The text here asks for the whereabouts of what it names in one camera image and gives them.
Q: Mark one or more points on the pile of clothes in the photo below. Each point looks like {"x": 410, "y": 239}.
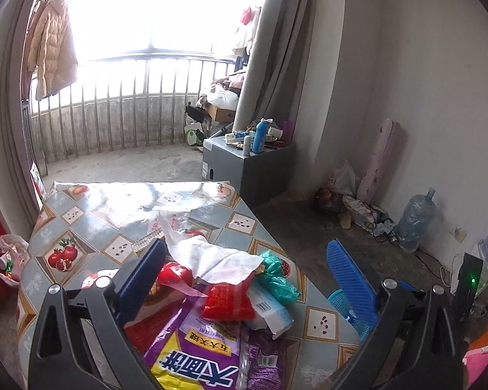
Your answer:
{"x": 223, "y": 89}

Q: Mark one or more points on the pink plastic bag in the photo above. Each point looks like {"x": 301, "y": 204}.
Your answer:
{"x": 478, "y": 361}

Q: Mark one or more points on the clear plastic bag with items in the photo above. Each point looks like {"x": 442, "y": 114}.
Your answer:
{"x": 12, "y": 260}

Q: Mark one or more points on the grey curtain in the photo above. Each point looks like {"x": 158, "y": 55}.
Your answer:
{"x": 292, "y": 48}

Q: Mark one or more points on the white tube box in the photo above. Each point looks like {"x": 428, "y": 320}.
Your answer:
{"x": 236, "y": 137}

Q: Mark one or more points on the purple plastic cup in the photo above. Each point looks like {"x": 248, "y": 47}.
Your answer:
{"x": 288, "y": 130}

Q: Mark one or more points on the white plastic bag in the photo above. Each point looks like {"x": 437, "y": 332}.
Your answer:
{"x": 343, "y": 178}

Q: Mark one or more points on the white paper towel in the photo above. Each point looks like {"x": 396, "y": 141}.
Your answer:
{"x": 215, "y": 260}

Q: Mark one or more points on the grey cabinet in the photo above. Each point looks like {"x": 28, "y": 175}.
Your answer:
{"x": 248, "y": 170}

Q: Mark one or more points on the table with patterned cloth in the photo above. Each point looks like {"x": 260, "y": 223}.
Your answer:
{"x": 105, "y": 219}

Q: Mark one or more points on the metal balcony railing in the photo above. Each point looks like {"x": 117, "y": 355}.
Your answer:
{"x": 118, "y": 122}

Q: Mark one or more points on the tan paper scrap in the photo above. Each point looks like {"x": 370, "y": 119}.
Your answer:
{"x": 345, "y": 220}

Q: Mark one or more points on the blue water jug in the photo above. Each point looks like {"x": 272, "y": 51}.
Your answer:
{"x": 415, "y": 219}

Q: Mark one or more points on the dark snack wrapper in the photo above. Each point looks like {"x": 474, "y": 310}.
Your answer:
{"x": 327, "y": 200}

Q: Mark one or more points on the small white bottle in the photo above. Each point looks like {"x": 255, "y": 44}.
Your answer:
{"x": 247, "y": 146}

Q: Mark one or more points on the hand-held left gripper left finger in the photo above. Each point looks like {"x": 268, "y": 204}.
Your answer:
{"x": 143, "y": 276}

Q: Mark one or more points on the white hanging garment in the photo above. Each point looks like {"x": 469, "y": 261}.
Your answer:
{"x": 246, "y": 38}

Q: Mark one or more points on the small purple packet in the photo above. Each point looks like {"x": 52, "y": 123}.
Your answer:
{"x": 264, "y": 365}

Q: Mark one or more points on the pink rolled mat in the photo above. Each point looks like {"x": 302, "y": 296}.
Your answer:
{"x": 380, "y": 162}

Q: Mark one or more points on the teal plastic bag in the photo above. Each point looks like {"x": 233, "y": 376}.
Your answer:
{"x": 276, "y": 280}

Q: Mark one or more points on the blue bottle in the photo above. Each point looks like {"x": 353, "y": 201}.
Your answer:
{"x": 261, "y": 136}

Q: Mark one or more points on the beige down jacket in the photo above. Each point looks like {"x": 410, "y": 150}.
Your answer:
{"x": 53, "y": 44}

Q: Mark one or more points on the red snack packet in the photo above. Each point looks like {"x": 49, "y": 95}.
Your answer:
{"x": 227, "y": 300}

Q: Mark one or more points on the crumpled pale cloth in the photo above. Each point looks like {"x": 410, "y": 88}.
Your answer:
{"x": 386, "y": 224}

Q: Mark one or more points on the red hanging cloth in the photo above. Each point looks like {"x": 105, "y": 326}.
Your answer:
{"x": 245, "y": 15}

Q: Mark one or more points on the red white plastic wrapper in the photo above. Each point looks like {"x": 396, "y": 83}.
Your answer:
{"x": 173, "y": 276}

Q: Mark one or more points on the purple yellow snack bag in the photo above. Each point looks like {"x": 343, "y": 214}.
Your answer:
{"x": 195, "y": 353}

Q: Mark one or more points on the cardboard box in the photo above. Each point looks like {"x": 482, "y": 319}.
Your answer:
{"x": 221, "y": 113}

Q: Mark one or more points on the blue plastic basket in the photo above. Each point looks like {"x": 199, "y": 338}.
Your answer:
{"x": 341, "y": 301}

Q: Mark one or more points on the black device with green light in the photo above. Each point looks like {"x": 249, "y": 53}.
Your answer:
{"x": 471, "y": 280}

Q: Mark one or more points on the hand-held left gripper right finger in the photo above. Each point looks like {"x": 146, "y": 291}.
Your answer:
{"x": 349, "y": 280}

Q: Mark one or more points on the white paper cup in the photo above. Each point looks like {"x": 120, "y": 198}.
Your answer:
{"x": 275, "y": 132}

